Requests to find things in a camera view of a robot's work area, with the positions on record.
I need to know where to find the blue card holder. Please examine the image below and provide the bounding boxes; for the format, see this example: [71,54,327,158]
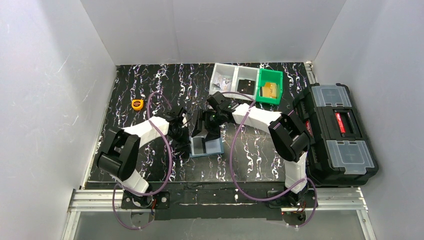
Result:
[189,135,224,158]

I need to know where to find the grey credit card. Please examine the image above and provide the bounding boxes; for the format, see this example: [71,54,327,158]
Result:
[192,137,206,155]

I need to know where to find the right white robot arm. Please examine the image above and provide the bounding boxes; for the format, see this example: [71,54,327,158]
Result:
[191,91,312,197]

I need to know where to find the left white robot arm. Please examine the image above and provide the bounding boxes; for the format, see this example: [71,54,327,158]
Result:
[94,106,190,197]

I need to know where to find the small items in grey bin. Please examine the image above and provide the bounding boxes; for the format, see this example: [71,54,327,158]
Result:
[213,75,232,92]

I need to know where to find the left grey storage bin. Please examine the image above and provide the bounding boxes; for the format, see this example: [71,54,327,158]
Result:
[209,63,238,96]

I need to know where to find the grey storage bin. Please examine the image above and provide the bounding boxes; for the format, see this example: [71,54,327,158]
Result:
[209,63,238,96]
[231,66,260,99]

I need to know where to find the black object in bin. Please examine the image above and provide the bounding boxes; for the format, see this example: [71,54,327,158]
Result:
[237,79,256,95]

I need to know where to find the middle grey storage bin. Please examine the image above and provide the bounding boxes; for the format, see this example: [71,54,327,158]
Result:
[231,66,260,99]

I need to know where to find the orange tape measure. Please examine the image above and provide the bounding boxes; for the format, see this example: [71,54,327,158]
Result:
[131,99,144,111]

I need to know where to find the yellow items in green bin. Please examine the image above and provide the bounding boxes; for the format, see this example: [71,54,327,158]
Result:
[259,82,278,99]

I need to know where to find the green storage bin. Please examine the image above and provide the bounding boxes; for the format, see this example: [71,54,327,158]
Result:
[255,68,284,106]

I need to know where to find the black toolbox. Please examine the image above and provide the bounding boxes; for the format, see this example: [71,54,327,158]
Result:
[292,83,379,187]

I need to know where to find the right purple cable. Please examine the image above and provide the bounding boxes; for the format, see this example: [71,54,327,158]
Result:
[218,91,319,228]

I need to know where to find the purple cable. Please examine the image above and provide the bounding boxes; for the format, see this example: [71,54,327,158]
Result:
[111,91,174,231]
[218,91,319,228]

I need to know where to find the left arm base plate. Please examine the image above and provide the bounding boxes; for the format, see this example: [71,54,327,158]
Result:
[121,190,170,210]

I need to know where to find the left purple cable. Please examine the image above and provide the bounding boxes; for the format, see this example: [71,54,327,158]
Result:
[111,91,174,231]

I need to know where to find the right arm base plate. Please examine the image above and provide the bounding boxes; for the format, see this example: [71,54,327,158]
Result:
[265,186,319,228]

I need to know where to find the aluminium frame rail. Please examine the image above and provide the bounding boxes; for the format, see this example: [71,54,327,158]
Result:
[62,187,376,240]

